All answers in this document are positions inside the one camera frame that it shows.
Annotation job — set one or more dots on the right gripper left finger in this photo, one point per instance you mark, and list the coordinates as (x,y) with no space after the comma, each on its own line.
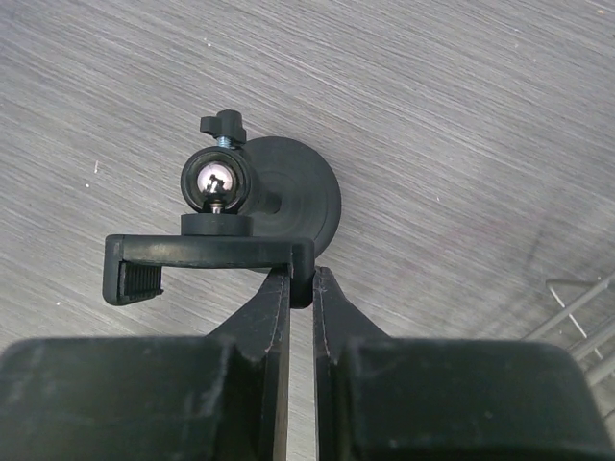
(220,396)

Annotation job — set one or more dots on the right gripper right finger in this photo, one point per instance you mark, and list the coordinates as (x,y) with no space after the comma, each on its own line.
(380,397)

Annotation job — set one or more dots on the black phone stand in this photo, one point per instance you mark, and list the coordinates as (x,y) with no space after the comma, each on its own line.
(270,202)

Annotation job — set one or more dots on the grey wire dish rack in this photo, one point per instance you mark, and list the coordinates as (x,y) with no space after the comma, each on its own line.
(592,342)

